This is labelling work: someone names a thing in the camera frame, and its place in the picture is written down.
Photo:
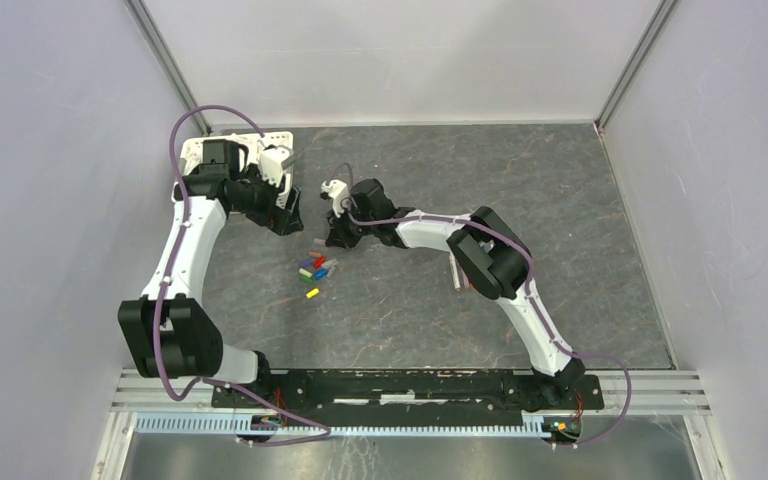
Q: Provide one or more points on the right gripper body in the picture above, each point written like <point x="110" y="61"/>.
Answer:
<point x="349" y="232"/>

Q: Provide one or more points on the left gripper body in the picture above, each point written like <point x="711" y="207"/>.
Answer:
<point x="261" y="202"/>

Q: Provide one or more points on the blue pen cap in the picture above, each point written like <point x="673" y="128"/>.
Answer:
<point x="320" y="274"/>

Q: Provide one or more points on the green pen cap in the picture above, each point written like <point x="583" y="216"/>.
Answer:
<point x="306" y="276"/>

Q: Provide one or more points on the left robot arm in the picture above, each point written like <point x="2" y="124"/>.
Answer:
<point x="166" y="328"/>

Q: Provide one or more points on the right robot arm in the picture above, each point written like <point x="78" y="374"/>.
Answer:
<point x="496" y="263"/>

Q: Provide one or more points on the white plastic basket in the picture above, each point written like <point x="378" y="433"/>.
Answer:
<point x="250" y="146"/>

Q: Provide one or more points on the right base electronics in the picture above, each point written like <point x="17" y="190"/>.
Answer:
<point x="563" y="430"/>

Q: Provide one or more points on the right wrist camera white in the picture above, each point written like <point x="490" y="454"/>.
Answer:
<point x="337" y="193"/>

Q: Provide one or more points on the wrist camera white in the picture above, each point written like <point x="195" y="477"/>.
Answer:
<point x="337" y="193"/>
<point x="276" y="164"/>

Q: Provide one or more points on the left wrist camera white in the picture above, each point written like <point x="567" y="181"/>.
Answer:
<point x="276" y="164"/>

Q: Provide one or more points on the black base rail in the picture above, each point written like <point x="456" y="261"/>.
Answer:
<point x="424" y="397"/>

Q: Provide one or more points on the grey slotted cable duct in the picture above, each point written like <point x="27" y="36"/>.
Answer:
<point x="244" y="425"/>

